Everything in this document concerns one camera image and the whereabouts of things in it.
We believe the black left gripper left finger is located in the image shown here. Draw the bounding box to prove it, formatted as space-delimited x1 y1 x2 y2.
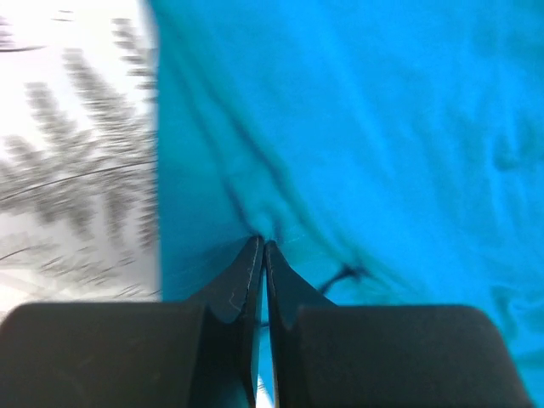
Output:
1 237 264 407

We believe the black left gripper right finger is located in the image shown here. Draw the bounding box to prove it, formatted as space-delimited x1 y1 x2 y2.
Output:
264 242 530 407

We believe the blue t shirt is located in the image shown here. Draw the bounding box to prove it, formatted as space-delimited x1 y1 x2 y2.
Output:
150 1 543 406

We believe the floral patterned table mat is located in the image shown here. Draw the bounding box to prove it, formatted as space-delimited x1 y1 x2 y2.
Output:
1 1 159 314

